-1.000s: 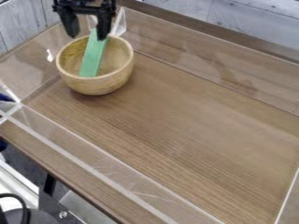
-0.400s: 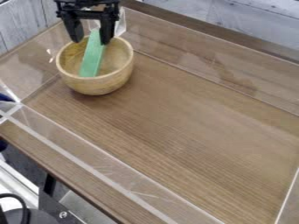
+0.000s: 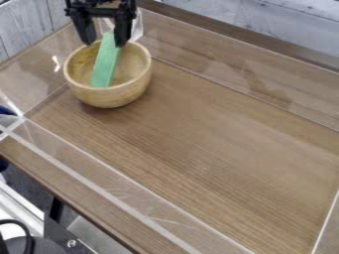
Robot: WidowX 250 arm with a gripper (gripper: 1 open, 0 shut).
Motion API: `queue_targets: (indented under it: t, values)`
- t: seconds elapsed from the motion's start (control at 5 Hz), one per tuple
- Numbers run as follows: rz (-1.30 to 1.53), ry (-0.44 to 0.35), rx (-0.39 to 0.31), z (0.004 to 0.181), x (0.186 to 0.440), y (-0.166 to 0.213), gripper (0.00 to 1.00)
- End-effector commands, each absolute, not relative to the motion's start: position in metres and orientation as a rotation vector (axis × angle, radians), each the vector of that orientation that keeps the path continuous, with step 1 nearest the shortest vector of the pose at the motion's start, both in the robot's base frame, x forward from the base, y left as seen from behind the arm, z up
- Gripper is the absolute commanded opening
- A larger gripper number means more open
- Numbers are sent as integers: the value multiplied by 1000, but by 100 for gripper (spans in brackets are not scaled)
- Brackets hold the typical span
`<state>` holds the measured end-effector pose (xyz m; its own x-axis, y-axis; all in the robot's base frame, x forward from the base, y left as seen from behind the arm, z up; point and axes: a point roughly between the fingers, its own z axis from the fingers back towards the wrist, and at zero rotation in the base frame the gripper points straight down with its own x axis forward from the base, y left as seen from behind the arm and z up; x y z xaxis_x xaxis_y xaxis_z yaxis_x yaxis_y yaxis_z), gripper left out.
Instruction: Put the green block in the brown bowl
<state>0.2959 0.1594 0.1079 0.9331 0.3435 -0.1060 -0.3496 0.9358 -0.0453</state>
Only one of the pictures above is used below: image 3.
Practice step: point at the black table leg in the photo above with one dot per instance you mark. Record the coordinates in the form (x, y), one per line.
(56, 210)

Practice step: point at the light brown wooden bowl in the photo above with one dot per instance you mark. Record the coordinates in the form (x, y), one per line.
(131, 78)

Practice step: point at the black metal base bracket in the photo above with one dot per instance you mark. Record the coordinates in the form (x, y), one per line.
(56, 233)

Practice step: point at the green rectangular block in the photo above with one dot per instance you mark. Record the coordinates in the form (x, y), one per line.
(106, 62)

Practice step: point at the clear acrylic tray enclosure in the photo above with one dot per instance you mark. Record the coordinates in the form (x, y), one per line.
(219, 164)

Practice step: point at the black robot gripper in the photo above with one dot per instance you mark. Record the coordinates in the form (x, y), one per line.
(83, 10)

